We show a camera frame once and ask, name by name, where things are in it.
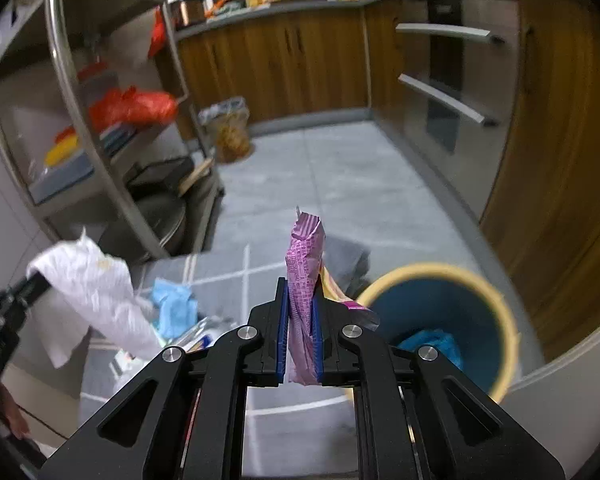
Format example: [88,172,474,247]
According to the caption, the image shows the grey mat with white lines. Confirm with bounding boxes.
[77,237,376,480]

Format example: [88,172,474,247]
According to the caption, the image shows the orange patterned plastic bag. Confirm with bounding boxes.
[197,96,254,164]

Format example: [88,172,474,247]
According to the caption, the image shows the stainless steel built-in oven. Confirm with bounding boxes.
[372,0,522,221]

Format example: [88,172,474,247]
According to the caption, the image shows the pink snack wrapper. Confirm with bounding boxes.
[285,207,381,388]

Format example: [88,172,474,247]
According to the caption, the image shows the small white packet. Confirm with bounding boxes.
[111,350,148,376]

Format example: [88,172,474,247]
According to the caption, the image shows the white plastic bag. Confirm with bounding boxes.
[27,230,163,367]

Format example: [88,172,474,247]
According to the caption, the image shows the yellow plastic item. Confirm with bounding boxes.
[44,139,79,167]

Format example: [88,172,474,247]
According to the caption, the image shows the blue bin with cream rim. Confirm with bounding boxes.
[352,262,521,406]

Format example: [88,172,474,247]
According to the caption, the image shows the wooden handle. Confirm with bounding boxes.
[177,157,216,196]

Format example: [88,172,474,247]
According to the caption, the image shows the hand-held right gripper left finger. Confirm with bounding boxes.
[39,276,291,480]

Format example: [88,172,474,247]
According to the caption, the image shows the metal shelf rack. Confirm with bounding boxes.
[0,0,227,261]

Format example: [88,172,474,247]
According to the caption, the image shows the person's left hand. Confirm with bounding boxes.
[0,385,32,441]

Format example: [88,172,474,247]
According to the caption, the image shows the black wok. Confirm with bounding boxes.
[124,157,197,257]

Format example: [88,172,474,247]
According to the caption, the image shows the large red plastic bag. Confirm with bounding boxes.
[89,87,179,132]

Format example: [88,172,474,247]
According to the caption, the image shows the grey tray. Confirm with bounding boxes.
[27,152,99,206]

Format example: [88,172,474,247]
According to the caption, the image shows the tall wooden cabinet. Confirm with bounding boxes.
[480,0,600,363]

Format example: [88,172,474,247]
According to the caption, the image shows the copper rice cooker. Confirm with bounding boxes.
[170,0,206,29]

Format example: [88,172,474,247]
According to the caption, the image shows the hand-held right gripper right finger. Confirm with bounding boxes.
[312,290,566,480]

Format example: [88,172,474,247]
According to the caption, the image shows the steel oven handle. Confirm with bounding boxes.
[397,74,499,126]
[396,22,506,46]

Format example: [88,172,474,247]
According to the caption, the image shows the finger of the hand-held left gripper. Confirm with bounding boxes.
[0,272,53,317]

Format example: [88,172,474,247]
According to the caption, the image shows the blue plastic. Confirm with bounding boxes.
[397,330,463,368]

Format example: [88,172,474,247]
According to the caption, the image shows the hanging red plastic bag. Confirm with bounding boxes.
[147,7,169,59]

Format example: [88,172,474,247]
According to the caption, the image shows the wooden base cabinet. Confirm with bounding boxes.
[175,0,406,135]

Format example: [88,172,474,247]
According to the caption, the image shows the clear plastic packet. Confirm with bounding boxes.
[177,316,238,356]

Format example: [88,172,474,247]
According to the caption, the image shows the light blue crumpled mask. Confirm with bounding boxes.
[151,280,199,339]

